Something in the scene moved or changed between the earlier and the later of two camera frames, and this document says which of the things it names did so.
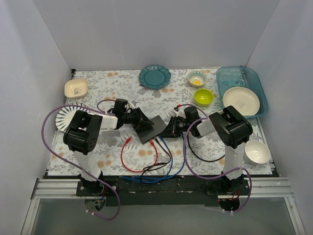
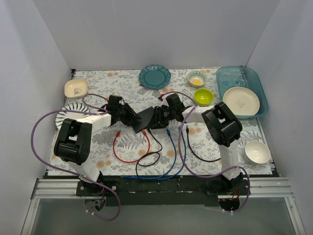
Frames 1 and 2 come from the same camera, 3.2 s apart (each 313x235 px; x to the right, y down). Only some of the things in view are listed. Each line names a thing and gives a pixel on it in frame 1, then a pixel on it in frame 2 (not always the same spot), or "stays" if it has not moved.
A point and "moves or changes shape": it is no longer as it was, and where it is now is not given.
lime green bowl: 203,97 stays
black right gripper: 171,126 to 155,117
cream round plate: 244,100 stays
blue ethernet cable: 179,172 stays
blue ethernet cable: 157,181 to 163,175
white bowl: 256,152 stays
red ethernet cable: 152,142 to 144,130
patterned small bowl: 197,78 stays
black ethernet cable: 159,142 to 157,152
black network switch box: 145,135 moves or changes shape
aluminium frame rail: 256,189 stays
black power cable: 203,159 stays
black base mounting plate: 161,191 stays
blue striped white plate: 65,115 stays
